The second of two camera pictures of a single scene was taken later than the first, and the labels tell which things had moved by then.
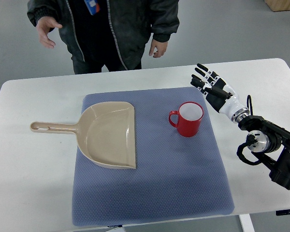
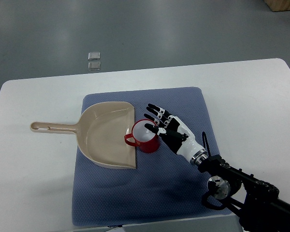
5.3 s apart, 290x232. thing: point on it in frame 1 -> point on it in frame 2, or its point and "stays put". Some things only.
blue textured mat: x=177 y=178 stays put
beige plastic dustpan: x=106 y=131 stays put
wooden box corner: x=281 y=5 stays put
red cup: x=190 y=114 -> x=148 y=140
